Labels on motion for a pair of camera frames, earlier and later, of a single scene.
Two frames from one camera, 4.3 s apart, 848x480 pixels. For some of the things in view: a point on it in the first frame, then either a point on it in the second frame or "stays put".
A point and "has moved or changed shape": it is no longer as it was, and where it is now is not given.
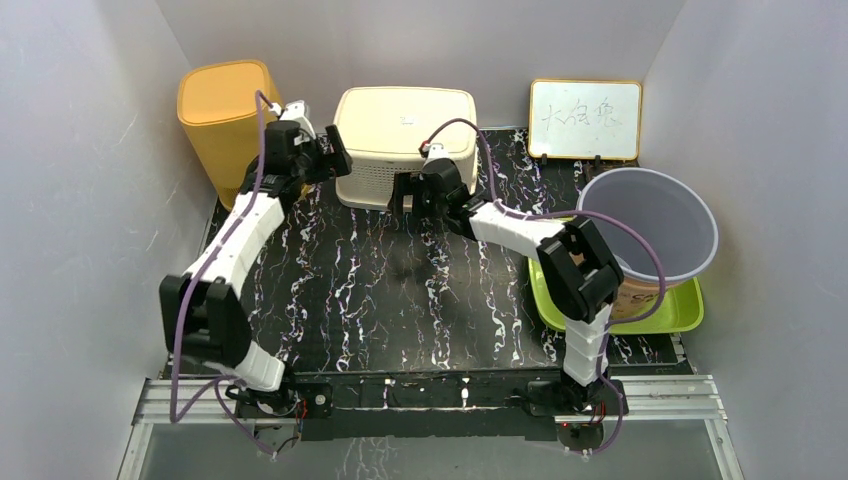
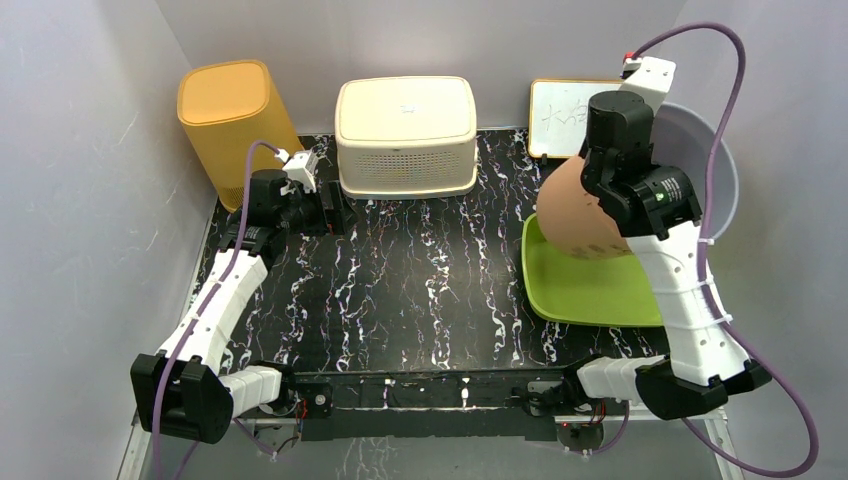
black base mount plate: (434, 404) stays put
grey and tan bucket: (674, 215) has moved or changed shape
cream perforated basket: (382, 128) stays put
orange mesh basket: (218, 102) stays put
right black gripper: (408, 184) → (584, 153)
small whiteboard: (593, 120) stays put
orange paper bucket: (636, 296) → (570, 218)
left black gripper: (342, 162) → (335, 222)
